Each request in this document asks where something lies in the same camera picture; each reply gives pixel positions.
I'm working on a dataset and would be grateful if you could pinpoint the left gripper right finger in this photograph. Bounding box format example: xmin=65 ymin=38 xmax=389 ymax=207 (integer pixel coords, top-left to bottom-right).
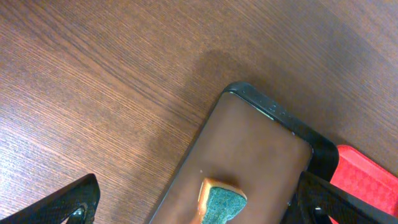
xmin=281 ymin=172 xmax=397 ymax=224

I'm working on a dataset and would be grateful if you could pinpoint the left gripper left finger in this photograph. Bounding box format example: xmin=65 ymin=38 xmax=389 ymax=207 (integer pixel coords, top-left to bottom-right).
xmin=1 ymin=174 xmax=100 ymax=223

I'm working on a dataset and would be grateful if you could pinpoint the green yellow sponge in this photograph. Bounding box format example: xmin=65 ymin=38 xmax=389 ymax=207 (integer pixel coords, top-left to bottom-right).
xmin=191 ymin=177 xmax=248 ymax=224

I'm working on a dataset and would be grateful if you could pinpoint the red plastic tray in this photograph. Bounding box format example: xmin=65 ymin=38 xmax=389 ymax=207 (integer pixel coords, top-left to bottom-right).
xmin=330 ymin=145 xmax=397 ymax=217

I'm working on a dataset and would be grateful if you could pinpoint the black rectangular tray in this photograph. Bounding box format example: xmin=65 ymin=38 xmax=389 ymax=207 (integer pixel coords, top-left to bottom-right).
xmin=146 ymin=82 xmax=339 ymax=223

